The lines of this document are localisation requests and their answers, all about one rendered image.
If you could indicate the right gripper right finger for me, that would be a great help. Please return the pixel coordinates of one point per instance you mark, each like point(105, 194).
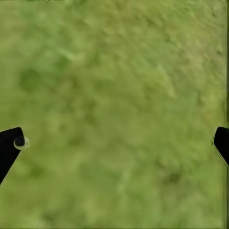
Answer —
point(221, 141)

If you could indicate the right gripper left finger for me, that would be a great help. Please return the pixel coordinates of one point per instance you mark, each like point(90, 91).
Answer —
point(12, 142)

